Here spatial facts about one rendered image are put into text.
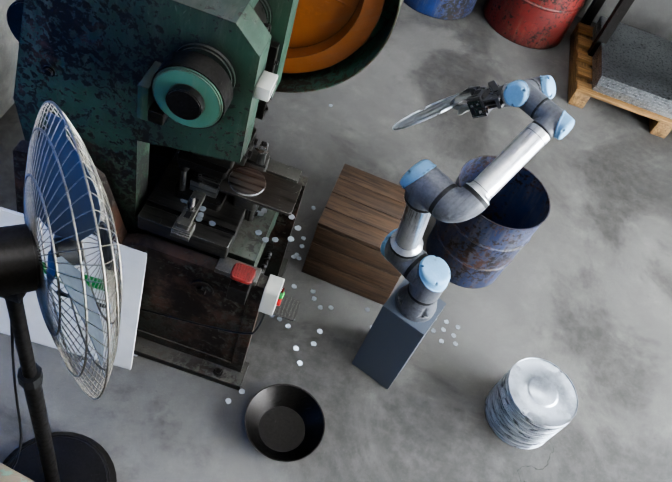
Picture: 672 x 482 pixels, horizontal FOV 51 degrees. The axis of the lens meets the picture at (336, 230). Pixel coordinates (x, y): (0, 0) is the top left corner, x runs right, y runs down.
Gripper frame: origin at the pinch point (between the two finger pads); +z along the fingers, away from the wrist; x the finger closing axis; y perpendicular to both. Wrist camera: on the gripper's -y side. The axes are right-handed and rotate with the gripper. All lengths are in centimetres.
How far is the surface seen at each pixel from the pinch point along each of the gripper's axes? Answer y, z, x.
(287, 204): 56, 37, 0
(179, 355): 86, 100, 43
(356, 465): 80, 47, 101
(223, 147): 77, 25, -33
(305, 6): 22, 23, -51
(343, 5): 19, 12, -47
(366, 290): 13, 68, 72
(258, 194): 59, 44, -7
